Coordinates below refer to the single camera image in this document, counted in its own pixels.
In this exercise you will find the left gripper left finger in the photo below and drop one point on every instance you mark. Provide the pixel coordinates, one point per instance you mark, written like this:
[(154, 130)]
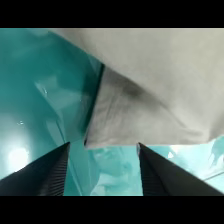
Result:
[(46, 175)]

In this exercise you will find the white garment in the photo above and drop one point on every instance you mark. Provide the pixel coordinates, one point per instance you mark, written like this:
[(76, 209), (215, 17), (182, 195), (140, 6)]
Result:
[(150, 93)]

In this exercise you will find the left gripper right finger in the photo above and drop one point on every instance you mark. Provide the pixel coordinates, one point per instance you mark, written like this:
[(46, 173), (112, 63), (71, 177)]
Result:
[(163, 176)]

